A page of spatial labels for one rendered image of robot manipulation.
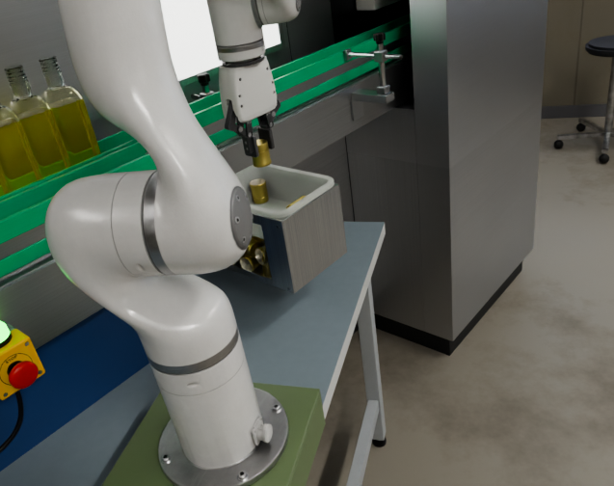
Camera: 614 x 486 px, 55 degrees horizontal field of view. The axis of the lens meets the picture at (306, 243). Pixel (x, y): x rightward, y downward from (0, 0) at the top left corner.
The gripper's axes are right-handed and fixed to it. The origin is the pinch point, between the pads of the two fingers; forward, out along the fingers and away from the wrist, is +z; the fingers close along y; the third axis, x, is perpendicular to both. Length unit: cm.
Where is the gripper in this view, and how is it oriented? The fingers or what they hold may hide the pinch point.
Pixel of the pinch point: (258, 142)
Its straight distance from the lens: 113.9
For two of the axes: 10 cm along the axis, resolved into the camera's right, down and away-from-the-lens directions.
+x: 7.5, 2.4, -6.2
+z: 1.4, 8.6, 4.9
